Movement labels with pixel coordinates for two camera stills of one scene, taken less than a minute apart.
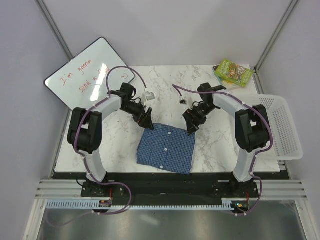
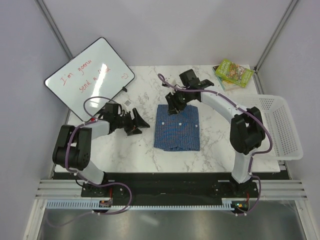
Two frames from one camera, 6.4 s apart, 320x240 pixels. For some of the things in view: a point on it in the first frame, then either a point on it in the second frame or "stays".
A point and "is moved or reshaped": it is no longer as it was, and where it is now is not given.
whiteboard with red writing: (91, 75) stays
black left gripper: (143, 119) -> (139, 122)
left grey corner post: (54, 27) stays
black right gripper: (190, 114) -> (174, 106)
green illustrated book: (236, 73) stays
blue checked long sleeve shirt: (167, 148) is moved or reshaped
